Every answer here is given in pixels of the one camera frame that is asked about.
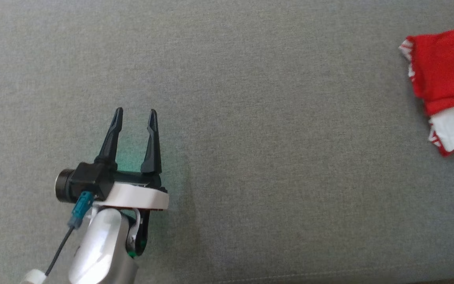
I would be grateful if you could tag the red shorts with white stripe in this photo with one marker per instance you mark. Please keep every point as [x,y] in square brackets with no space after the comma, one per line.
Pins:
[447,67]

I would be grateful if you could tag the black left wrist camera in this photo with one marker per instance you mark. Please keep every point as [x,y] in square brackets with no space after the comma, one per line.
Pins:
[85,181]

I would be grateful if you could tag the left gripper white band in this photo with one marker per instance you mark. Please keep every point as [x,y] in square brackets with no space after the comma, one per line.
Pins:
[140,195]

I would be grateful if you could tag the large grey sofa seat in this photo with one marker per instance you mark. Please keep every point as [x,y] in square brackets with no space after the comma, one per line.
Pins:
[250,118]

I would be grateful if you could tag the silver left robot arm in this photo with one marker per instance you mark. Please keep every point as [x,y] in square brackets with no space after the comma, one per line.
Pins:
[103,248]

